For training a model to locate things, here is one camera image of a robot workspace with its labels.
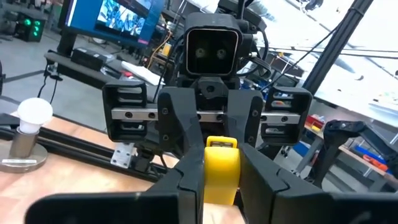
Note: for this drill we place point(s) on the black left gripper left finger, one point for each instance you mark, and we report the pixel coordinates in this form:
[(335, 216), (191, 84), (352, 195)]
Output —
[(174, 193)]

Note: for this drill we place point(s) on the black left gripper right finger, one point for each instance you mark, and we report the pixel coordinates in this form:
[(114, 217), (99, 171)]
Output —
[(280, 193)]

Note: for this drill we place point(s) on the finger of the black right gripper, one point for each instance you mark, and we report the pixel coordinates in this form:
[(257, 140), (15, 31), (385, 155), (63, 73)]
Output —
[(245, 115), (177, 124)]

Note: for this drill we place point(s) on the yellow mini stapler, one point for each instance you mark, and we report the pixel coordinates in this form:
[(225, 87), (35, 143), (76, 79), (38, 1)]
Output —
[(221, 174)]

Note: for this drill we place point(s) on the yellow tape roll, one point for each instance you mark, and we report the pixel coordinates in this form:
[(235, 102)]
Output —
[(167, 49)]

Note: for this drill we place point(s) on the white paper pad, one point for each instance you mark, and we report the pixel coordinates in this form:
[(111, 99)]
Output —
[(140, 72)]

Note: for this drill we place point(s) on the grey desk cart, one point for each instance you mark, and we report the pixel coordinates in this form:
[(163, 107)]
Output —
[(77, 74)]

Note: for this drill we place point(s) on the black mini computer box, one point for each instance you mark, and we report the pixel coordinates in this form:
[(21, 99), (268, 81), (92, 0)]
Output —
[(88, 59)]

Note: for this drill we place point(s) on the black clamp stand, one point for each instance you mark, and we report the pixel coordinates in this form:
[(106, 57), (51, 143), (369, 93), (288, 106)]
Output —
[(339, 130)]

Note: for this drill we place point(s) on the white bulb table lamp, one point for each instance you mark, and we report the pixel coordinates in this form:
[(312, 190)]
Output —
[(32, 112)]

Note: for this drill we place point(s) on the blue screen computer monitor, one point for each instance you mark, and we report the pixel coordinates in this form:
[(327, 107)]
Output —
[(93, 18)]

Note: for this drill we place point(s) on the device with green lights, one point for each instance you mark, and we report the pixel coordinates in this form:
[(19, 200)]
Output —
[(31, 29)]

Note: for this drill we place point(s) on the silver corner bracket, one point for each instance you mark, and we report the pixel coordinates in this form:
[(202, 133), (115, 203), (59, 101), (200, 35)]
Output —
[(122, 155)]

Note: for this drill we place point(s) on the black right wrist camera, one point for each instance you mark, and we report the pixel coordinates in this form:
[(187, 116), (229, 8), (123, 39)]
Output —
[(213, 46)]

